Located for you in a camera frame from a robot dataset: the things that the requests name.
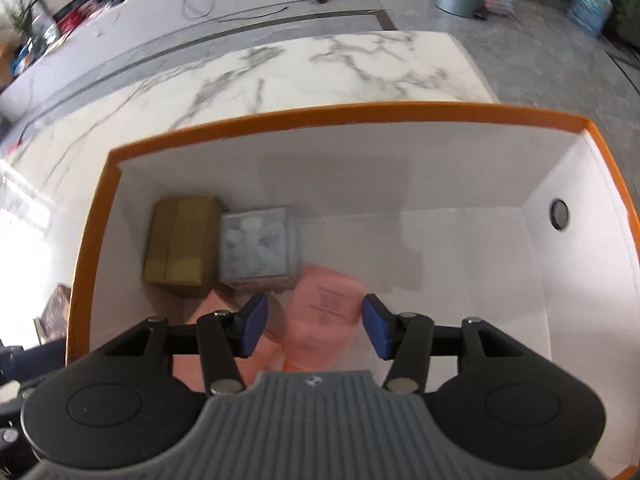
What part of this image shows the blue water jug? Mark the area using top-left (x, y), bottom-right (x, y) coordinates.
top-left (567, 0), bottom-right (613, 37)

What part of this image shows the orange white storage box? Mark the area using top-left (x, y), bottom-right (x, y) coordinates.
top-left (67, 102), bottom-right (639, 477)

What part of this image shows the pink tissue pack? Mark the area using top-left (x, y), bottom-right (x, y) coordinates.
top-left (171, 263), bottom-right (367, 394)

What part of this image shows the green potted plant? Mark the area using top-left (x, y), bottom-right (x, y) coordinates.
top-left (1, 0), bottom-right (37, 47)

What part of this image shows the brown cardboard box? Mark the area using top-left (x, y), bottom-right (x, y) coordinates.
top-left (142, 196), bottom-right (230, 298)

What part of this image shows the picture card box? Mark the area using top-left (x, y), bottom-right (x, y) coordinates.
top-left (34, 284), bottom-right (72, 344)

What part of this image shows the clear box of cotton pads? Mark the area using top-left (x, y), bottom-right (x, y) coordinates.
top-left (219, 207), bottom-right (299, 292)

